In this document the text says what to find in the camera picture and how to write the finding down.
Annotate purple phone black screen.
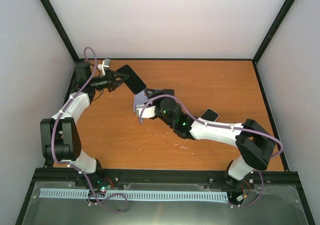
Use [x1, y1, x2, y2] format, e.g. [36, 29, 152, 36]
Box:
[162, 89, 175, 96]

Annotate phone in white case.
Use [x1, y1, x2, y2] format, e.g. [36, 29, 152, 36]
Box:
[200, 108, 219, 122]

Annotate lilac phone case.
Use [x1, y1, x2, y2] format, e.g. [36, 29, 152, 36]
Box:
[133, 90, 148, 113]

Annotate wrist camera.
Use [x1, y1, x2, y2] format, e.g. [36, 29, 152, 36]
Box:
[97, 59, 111, 76]
[135, 104, 156, 119]

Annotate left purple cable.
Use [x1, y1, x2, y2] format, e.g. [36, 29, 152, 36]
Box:
[51, 46, 130, 214]

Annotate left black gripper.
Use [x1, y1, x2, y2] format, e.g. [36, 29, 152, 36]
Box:
[89, 69, 129, 92]

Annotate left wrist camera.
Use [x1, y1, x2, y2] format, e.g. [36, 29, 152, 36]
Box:
[97, 59, 111, 76]

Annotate light blue cable duct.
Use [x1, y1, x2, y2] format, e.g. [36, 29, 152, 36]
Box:
[38, 188, 228, 203]

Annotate black mounting rail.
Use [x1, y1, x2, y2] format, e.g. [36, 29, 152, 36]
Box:
[31, 167, 302, 191]

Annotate black enclosure frame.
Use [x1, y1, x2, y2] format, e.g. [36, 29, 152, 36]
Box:
[16, 0, 315, 225]

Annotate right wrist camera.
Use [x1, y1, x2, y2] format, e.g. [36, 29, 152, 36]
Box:
[135, 104, 156, 119]

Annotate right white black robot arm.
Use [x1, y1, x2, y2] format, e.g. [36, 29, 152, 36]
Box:
[135, 88, 281, 188]

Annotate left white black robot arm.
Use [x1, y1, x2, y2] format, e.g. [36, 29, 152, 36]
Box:
[40, 61, 130, 187]

